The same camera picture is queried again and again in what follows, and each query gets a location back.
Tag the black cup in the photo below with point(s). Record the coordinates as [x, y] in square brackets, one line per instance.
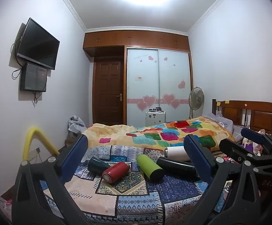
[175, 166]

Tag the patterned patchwork bedsheet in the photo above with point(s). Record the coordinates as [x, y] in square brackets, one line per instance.
[126, 192]

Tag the lime green cup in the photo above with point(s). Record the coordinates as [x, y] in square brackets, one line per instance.
[150, 167]

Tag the brown wooden door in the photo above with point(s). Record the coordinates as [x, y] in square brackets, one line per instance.
[107, 91]

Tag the white bedside cabinet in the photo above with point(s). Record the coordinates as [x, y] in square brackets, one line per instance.
[155, 119]

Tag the dark green cup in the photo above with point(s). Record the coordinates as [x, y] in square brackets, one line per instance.
[98, 165]

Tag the wall-mounted black television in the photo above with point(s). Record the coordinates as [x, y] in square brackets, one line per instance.
[37, 44]

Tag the white cup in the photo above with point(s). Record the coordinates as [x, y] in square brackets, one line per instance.
[177, 153]

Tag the yellow foam tube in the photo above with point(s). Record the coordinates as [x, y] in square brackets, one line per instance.
[38, 143]

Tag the grey patterned pillow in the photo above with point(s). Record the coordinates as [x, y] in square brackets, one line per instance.
[220, 121]

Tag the colourful checked blanket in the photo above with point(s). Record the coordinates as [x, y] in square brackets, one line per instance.
[164, 136]

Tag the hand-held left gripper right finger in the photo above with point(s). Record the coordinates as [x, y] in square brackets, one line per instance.
[196, 159]

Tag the small black wall monitor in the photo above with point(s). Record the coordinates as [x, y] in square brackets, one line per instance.
[33, 77]

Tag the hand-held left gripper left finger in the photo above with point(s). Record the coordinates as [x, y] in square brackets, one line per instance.
[77, 154]

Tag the red cup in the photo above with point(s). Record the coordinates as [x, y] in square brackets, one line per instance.
[116, 172]

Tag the wooden wardrobe with sliding doors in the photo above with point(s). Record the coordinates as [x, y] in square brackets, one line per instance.
[158, 75]

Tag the standing electric fan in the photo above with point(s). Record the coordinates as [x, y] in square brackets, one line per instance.
[196, 97]

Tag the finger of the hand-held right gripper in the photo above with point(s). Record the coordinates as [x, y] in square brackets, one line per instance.
[230, 148]
[253, 134]

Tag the wall power socket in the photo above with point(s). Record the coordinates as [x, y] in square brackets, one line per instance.
[34, 152]

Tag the wooden bed headboard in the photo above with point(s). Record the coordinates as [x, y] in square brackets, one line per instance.
[255, 114]

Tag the grey clothes pile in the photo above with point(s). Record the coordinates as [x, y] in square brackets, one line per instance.
[76, 125]

